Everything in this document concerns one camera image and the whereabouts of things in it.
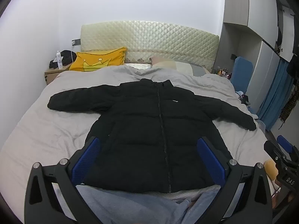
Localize black puffer jacket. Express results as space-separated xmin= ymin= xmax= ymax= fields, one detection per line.
xmin=48 ymin=79 xmax=256 ymax=193

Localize yellow round object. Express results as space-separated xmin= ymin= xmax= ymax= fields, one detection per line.
xmin=263 ymin=159 xmax=278 ymax=181

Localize grey blue trousers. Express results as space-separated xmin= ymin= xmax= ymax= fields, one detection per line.
xmin=76 ymin=185 xmax=220 ymax=223

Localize grey bed cover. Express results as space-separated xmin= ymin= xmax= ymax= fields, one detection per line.
xmin=0 ymin=65 xmax=279 ymax=224

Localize blue curtain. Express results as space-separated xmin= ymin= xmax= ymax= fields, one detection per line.
xmin=257 ymin=58 xmax=293 ymax=131

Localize blue chair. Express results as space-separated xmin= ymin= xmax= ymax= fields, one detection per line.
xmin=230 ymin=57 xmax=253 ymax=93

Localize items on dresser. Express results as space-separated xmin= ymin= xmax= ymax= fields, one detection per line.
xmin=215 ymin=66 xmax=232 ymax=80

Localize wooden nightstand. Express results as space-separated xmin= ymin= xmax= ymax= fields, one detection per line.
xmin=44 ymin=65 xmax=71 ymax=85

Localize patchwork pastel pillow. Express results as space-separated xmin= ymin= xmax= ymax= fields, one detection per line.
xmin=149 ymin=56 xmax=210 ymax=77

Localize grey white wardrobe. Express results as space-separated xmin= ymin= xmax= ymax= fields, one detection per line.
xmin=213 ymin=0 xmax=295 ymax=112

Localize yellow crown pillow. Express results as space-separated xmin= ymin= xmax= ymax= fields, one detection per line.
xmin=69 ymin=47 xmax=127 ymax=72

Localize white spray bottle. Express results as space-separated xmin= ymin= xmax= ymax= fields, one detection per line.
xmin=56 ymin=51 xmax=63 ymax=69

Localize black bag on nightstand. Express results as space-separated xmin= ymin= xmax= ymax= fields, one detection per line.
xmin=49 ymin=50 xmax=77 ymax=69

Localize cream quilted headboard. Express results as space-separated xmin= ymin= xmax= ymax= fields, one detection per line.
xmin=80 ymin=21 xmax=219 ymax=71

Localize wall power socket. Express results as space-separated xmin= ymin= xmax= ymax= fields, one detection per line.
xmin=71 ymin=39 xmax=81 ymax=46

